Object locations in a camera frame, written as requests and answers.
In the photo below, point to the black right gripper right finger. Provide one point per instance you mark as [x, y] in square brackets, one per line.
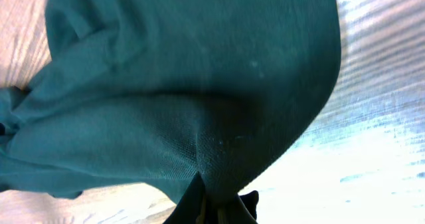
[240, 210]

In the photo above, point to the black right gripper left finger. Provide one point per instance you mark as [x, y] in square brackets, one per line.
[192, 207]

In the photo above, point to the black t-shirt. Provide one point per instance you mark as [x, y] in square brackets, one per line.
[159, 91]

